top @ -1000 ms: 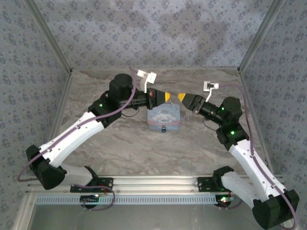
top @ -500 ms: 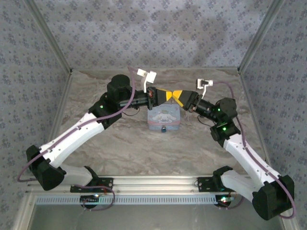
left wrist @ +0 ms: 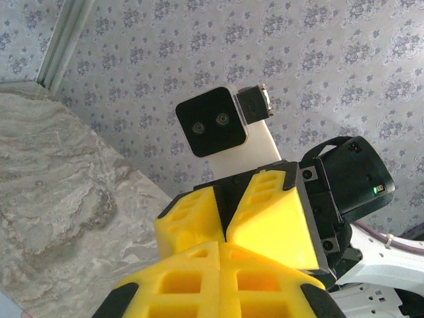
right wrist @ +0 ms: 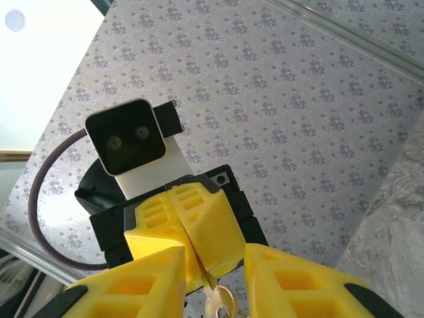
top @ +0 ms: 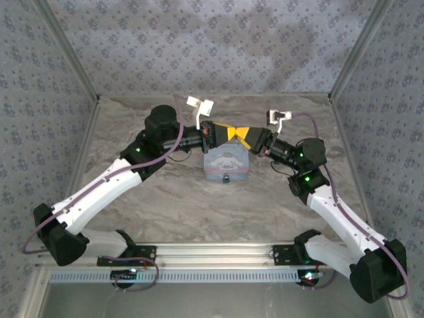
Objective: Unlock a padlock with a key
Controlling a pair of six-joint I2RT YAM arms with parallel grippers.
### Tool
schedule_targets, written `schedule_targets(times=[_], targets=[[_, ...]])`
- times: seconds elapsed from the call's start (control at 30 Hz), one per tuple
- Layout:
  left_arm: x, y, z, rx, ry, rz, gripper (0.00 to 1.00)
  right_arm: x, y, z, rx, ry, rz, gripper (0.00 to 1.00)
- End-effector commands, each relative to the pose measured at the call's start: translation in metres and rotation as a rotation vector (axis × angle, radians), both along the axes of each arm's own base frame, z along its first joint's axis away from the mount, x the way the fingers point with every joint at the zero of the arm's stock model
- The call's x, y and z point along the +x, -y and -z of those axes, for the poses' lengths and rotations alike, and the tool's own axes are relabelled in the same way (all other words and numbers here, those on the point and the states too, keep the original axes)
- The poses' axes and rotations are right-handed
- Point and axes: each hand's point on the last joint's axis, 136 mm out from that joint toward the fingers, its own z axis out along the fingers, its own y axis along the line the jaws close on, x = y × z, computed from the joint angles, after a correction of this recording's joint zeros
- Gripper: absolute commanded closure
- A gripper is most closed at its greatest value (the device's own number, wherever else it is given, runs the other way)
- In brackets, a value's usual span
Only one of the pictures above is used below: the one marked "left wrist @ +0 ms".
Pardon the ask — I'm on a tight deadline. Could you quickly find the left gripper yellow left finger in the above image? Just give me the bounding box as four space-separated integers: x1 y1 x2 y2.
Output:
95 241 222 318

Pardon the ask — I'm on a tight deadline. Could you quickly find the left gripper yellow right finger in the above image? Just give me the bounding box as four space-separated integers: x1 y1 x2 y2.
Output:
219 242 346 318

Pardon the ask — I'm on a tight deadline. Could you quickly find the blue cartoon tin box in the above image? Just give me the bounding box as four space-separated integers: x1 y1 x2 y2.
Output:
0 288 37 318

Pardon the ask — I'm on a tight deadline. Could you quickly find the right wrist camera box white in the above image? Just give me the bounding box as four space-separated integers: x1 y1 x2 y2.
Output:
174 85 282 185

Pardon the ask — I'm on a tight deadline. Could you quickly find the aluminium corner post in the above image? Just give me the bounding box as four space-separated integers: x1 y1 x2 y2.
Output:
34 0 96 91

